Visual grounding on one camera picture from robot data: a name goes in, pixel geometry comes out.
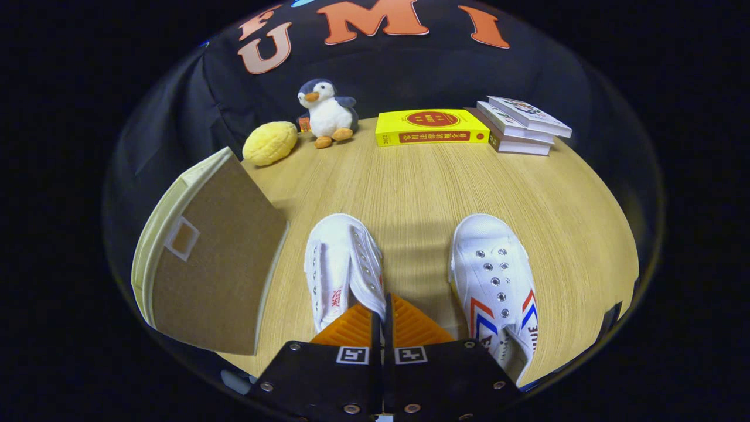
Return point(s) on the white book illustrated cover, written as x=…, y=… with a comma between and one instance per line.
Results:
x=527, y=114

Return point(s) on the brown fabric storage box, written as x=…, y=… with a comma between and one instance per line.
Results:
x=217, y=275

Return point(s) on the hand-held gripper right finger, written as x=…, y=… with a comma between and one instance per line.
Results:
x=445, y=381

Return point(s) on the white paperback book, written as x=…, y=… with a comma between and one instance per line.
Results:
x=498, y=120

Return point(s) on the yellow hardcover book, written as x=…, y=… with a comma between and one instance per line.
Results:
x=392, y=126

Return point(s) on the white canvas shoe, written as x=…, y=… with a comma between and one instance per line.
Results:
x=334, y=246
x=486, y=234

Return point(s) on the penguin plush toy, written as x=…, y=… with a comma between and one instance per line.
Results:
x=328, y=117

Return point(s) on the yellow bread plush toy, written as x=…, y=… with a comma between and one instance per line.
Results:
x=269, y=143

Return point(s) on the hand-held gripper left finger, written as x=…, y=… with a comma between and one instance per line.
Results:
x=316, y=381

